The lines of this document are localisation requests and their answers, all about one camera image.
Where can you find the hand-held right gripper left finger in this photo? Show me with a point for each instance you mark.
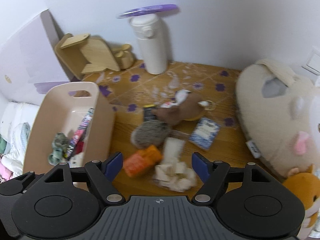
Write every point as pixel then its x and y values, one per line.
pixel 113 167

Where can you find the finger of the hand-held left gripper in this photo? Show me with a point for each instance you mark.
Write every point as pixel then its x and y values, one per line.
pixel 15 183

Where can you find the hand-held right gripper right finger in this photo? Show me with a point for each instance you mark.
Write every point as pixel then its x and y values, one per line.
pixel 200 167

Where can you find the white fluffy cloth toy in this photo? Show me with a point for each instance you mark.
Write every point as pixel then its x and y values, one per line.
pixel 176 177

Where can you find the pink plastic storage basket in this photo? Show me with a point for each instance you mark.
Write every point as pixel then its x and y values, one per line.
pixel 100 130

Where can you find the white tube packet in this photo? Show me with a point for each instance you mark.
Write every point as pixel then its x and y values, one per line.
pixel 172 148

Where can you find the blue white patterned packet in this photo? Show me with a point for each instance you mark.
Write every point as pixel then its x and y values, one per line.
pixel 205 133

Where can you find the small red packet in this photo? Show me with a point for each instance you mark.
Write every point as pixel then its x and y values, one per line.
pixel 80 147

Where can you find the colourful printed packet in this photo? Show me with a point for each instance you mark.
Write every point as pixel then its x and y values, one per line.
pixel 80 133

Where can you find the white bedding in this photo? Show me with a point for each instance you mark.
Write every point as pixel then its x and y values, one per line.
pixel 15 135

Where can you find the grey spiky plush ball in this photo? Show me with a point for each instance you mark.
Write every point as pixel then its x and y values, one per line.
pixel 150 133

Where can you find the grey green plush toy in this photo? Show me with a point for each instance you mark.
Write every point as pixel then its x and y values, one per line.
pixel 58 148

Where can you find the brown plush toy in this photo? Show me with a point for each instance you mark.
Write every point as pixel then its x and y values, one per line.
pixel 182 110

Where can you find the small black box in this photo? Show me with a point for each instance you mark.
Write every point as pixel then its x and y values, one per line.
pixel 149 113

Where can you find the large cream plush toy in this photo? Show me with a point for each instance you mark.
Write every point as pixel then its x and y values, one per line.
pixel 275 120

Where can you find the orange plush toy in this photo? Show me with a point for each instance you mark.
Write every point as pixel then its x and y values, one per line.
pixel 303 192

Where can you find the small wooden toy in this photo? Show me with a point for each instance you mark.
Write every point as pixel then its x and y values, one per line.
pixel 123 56

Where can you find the wooden child stool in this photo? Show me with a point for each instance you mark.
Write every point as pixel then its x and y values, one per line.
pixel 85 55

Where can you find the white cabinet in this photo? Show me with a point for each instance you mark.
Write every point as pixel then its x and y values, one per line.
pixel 27 62

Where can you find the white thermos bottle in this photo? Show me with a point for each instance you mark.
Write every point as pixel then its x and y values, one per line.
pixel 152 45

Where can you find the purple round lid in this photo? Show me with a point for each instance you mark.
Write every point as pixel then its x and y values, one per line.
pixel 147 9

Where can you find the white wall socket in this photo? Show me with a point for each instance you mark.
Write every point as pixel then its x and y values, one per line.
pixel 312 61

